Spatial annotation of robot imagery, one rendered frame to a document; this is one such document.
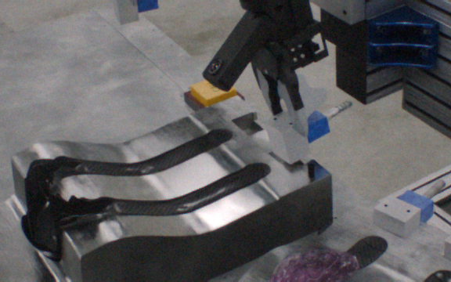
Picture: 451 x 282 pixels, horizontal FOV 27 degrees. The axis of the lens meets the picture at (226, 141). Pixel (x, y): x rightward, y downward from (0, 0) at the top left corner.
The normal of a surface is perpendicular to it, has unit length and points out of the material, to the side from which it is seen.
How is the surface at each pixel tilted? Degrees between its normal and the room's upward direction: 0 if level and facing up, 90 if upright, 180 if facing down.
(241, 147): 0
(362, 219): 0
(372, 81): 90
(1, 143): 0
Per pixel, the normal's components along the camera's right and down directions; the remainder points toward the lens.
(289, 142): 0.47, 0.34
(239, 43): -0.66, -0.48
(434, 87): -0.85, 0.36
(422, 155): -0.08, -0.82
